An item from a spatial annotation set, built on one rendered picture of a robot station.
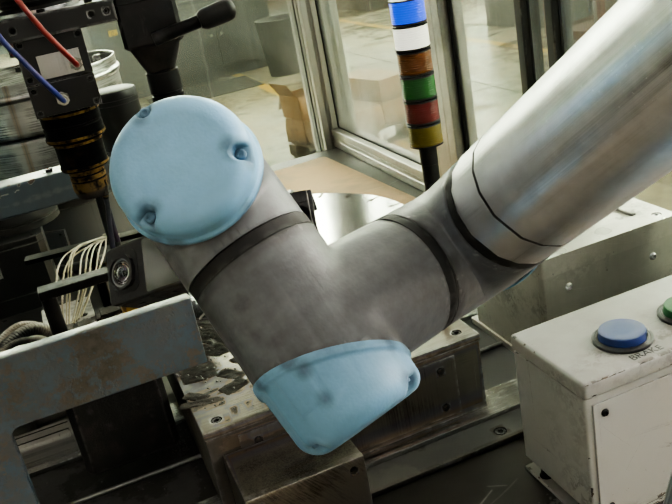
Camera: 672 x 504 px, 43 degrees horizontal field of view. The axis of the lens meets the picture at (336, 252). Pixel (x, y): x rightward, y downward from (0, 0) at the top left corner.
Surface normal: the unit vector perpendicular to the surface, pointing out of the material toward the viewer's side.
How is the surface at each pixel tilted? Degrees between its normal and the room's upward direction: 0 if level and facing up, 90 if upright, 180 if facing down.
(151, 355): 90
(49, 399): 90
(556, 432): 90
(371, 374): 51
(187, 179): 56
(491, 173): 71
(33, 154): 90
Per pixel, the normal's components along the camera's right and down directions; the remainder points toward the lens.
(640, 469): 0.37, 0.29
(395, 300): 0.58, -0.15
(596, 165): -0.46, 0.66
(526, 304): -0.91, 0.29
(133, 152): -0.05, -0.19
